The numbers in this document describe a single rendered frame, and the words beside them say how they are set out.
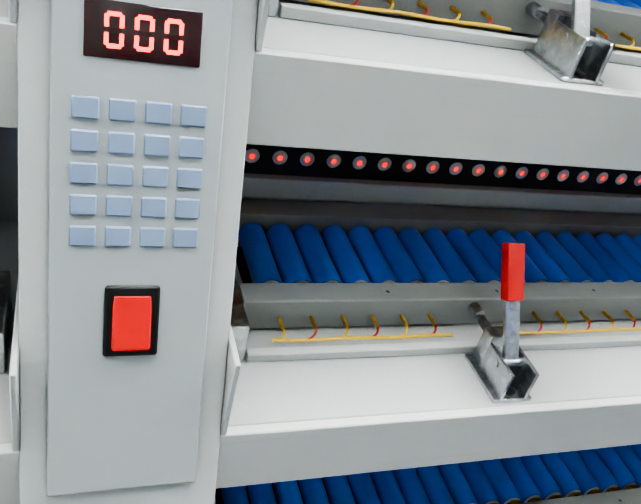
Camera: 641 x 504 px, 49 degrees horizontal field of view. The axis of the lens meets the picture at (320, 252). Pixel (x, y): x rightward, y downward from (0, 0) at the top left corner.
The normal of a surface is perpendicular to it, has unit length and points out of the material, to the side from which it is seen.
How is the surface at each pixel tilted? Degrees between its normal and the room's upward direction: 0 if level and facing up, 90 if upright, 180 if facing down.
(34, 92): 90
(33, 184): 90
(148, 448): 90
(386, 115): 109
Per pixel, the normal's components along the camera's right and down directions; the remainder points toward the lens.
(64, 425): 0.33, 0.31
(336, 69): 0.27, 0.60
